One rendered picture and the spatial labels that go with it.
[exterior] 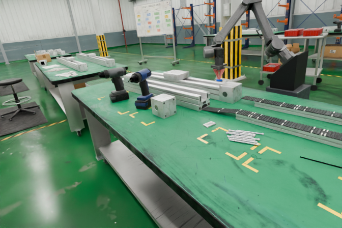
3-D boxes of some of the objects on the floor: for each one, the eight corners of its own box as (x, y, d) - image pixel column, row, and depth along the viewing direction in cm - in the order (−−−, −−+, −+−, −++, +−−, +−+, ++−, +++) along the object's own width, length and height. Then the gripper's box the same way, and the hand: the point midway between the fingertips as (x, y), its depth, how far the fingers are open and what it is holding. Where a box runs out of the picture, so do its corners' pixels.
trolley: (321, 82, 371) (331, 23, 337) (316, 91, 333) (326, 25, 299) (262, 77, 437) (265, 27, 403) (253, 84, 399) (255, 30, 365)
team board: (137, 65, 732) (129, 5, 666) (146, 62, 771) (139, 6, 705) (173, 66, 651) (167, -2, 585) (180, 63, 689) (176, -1, 623)
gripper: (219, 57, 128) (219, 81, 133) (227, 55, 134) (227, 78, 139) (209, 57, 132) (210, 80, 138) (219, 54, 139) (219, 77, 144)
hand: (219, 78), depth 138 cm, fingers closed
